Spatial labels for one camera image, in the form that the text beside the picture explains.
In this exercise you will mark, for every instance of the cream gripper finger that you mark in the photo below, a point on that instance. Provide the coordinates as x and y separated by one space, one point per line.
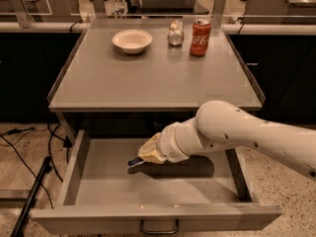
151 155
151 142

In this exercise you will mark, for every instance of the blue rxbar blueberry wrapper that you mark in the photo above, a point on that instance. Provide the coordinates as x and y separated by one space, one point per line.
135 162

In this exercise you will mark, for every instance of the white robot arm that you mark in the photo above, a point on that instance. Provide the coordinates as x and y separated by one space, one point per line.
219 126

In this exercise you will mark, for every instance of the grey open top drawer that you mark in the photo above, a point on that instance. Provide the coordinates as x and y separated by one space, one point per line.
101 194

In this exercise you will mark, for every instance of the grey cabinet table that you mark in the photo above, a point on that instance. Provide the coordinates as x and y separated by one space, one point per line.
101 78

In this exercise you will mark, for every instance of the white bowl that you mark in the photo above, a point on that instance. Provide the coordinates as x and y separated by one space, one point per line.
132 41

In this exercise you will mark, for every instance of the red coca-cola can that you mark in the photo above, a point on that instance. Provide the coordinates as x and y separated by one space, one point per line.
201 33

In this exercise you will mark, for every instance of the clear plastic water bottle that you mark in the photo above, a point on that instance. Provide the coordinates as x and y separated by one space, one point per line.
120 9

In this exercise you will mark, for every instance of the black pole on floor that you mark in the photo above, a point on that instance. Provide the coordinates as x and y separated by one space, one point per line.
22 219

